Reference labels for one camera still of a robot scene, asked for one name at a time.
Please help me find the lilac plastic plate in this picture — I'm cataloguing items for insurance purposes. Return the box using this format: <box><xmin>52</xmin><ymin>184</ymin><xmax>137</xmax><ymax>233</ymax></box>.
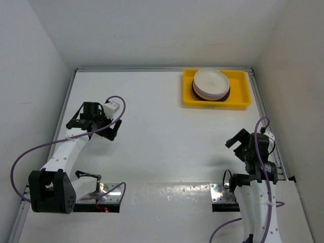
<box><xmin>194</xmin><ymin>85</ymin><xmax>228</xmax><ymax>98</ymax></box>

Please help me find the cream plastic plate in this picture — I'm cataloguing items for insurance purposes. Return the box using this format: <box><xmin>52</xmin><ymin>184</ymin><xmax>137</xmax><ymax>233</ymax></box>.
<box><xmin>193</xmin><ymin>68</ymin><xmax>230</xmax><ymax>96</ymax></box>

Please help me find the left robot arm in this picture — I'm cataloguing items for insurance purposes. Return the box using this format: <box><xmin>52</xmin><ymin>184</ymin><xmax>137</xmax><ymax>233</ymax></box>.
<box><xmin>28</xmin><ymin>101</ymin><xmax>122</xmax><ymax>214</ymax></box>

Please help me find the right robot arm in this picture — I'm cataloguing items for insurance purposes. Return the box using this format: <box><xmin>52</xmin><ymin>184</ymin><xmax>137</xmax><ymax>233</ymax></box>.
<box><xmin>225</xmin><ymin>129</ymin><xmax>282</xmax><ymax>242</ymax></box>

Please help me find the yellow plastic bin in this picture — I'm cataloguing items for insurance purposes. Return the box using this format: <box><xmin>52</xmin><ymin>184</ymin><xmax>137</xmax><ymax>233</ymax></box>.
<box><xmin>183</xmin><ymin>68</ymin><xmax>251</xmax><ymax>109</ymax></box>

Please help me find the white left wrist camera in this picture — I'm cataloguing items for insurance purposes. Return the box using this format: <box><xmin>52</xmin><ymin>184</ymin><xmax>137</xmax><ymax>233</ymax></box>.
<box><xmin>103</xmin><ymin>101</ymin><xmax>120</xmax><ymax>119</ymax></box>

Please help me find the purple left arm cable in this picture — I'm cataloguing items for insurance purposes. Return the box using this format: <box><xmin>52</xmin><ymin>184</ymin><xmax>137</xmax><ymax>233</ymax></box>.
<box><xmin>10</xmin><ymin>95</ymin><xmax>127</xmax><ymax>203</ymax></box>

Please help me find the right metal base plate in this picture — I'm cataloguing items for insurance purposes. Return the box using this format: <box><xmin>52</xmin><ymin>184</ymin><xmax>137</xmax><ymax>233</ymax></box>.
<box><xmin>210</xmin><ymin>183</ymin><xmax>236</xmax><ymax>204</ymax></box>

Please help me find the metal base plate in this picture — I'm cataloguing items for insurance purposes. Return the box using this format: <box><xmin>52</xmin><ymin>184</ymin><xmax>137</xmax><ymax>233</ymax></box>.
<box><xmin>210</xmin><ymin>183</ymin><xmax>236</xmax><ymax>204</ymax></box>
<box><xmin>77</xmin><ymin>182</ymin><xmax>125</xmax><ymax>204</ymax></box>

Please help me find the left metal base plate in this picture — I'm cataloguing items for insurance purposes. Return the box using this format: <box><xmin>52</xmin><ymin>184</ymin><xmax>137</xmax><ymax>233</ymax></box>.
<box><xmin>77</xmin><ymin>182</ymin><xmax>125</xmax><ymax>204</ymax></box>

